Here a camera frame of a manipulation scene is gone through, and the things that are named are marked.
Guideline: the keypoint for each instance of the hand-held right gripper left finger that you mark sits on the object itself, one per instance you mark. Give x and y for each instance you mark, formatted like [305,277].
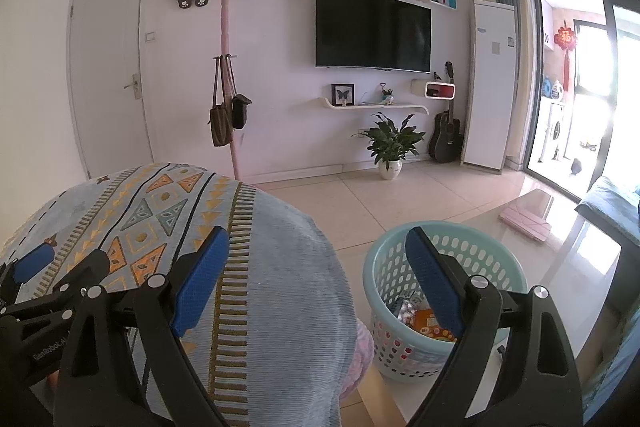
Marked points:
[200,287]

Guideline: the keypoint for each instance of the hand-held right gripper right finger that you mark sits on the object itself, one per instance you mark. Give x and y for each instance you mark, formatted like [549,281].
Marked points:
[435,282]

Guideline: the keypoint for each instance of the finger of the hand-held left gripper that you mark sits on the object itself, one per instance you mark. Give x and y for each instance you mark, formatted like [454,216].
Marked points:
[82,274]
[32,264]

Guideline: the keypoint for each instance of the white wrapper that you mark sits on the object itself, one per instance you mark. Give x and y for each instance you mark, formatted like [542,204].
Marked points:
[406,309]

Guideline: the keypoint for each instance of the orange printed snack bag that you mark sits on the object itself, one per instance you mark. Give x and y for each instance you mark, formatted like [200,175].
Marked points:
[431,322]

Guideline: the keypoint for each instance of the light blue plastic basket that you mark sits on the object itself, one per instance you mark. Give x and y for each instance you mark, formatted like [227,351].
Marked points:
[395,267]

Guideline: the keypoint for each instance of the pink plush cloth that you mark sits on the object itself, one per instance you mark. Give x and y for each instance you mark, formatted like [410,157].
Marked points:
[361,357]

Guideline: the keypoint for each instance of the pink flat pad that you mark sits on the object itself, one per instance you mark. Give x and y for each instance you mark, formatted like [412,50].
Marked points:
[525,219]

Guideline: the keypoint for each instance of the black acoustic guitar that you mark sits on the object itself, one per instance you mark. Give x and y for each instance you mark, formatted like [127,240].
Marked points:
[445,139]

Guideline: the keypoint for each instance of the potted green plant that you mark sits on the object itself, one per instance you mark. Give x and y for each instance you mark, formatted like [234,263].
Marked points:
[390,142]

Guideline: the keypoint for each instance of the brown tote bag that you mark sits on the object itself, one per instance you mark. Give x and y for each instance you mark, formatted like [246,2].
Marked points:
[220,127]

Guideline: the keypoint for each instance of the black pouch bag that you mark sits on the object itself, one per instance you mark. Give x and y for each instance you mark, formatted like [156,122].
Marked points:
[240,112]

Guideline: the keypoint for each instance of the short white wavy shelf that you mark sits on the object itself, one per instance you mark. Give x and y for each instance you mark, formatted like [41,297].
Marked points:
[380,107]

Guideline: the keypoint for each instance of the red and white box shelf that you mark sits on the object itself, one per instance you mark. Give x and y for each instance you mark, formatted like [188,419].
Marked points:
[440,90]

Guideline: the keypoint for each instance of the blue sofa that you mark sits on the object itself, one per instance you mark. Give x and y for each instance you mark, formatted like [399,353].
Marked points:
[612,204]

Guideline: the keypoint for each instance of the small shelf figurine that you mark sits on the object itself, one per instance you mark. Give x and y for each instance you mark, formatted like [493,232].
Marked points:
[386,94]

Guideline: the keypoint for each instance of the white washing machine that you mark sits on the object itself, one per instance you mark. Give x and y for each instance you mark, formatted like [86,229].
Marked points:
[555,127]

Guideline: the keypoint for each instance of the framed butterfly picture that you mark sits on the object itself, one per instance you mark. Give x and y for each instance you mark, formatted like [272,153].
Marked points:
[342,94]

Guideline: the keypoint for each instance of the white door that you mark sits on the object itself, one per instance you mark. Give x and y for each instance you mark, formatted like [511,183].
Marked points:
[110,57]

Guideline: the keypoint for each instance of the blue detergent bottle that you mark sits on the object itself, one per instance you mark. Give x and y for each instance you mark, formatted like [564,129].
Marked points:
[546,88]

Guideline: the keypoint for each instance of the sliding glass door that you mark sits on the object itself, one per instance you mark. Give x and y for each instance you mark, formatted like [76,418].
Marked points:
[602,132]

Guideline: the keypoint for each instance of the white detergent bottle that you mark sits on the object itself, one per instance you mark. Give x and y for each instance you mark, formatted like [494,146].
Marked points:
[558,89]

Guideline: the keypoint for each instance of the pink coat rack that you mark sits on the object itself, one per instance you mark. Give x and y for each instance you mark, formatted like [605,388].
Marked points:
[225,22]

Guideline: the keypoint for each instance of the red knot hanging ornament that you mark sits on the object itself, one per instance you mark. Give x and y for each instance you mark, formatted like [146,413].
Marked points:
[565,39]

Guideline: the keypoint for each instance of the white cylinder wall shelf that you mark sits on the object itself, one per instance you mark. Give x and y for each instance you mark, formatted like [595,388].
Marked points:
[417,85]

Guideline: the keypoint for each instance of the white light switch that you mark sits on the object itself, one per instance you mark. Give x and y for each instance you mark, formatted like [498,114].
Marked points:
[150,36]

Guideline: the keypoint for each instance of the black wall television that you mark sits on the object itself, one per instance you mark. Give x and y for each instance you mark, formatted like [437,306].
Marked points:
[372,29]

